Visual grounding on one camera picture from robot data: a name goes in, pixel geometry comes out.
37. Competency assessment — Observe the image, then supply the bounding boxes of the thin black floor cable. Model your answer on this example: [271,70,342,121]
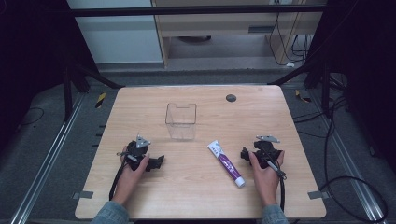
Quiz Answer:
[18,106,45,127]

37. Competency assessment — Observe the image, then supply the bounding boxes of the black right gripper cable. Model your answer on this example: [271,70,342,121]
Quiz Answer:
[264,158,288,213]

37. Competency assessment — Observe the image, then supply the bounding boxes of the white cabinet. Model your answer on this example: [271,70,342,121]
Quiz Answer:
[66,0,164,65]

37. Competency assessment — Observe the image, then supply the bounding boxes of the aluminium floor rail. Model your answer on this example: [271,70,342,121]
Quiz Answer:
[308,89,387,224]
[8,91,87,224]

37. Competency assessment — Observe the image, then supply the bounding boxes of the black metal stand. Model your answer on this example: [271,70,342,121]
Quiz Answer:
[267,57,347,119]
[61,59,125,123]

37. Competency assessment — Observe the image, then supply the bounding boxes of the dark curtain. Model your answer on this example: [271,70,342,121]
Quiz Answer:
[0,0,101,150]
[306,0,396,175]

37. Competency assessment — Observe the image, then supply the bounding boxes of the black hanging desk cables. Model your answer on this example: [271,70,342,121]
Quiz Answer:
[268,11,314,67]

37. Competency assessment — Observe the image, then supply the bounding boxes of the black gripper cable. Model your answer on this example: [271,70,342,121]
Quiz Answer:
[264,158,288,213]
[108,150,139,202]

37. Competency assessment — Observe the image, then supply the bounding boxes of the black looped floor cable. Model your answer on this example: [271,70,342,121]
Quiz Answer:
[318,175,389,224]

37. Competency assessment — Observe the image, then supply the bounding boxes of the grey table bracket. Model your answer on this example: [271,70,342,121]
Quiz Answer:
[72,190,94,200]
[307,190,330,201]

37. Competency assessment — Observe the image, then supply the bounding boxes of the person's right hand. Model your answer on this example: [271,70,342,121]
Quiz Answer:
[247,150,286,207]

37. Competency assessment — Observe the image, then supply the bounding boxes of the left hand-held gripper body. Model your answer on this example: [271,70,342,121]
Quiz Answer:
[117,133,152,172]

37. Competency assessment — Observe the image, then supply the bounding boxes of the purple and white toothpaste tube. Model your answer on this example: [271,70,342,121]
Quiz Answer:
[206,139,247,189]

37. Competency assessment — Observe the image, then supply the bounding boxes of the person's left hand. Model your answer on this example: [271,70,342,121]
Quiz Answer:
[111,146,151,203]

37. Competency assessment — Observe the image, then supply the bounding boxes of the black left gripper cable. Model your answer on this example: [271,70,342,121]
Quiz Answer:
[108,150,139,202]

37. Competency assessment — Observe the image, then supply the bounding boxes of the yellow and black tape strip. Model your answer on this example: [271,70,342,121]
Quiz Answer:
[294,89,312,104]
[94,91,107,109]

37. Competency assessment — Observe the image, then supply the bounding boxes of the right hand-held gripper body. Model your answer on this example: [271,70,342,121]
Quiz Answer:
[247,134,283,171]

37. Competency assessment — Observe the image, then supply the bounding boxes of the black horizontal frame bar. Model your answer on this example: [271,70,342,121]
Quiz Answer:
[68,5,328,18]

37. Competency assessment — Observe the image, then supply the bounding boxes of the light wooden desk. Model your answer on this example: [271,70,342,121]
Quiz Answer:
[150,0,328,69]

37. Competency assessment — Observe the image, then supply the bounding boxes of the clear plastic container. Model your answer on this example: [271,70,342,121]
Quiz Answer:
[164,103,198,141]

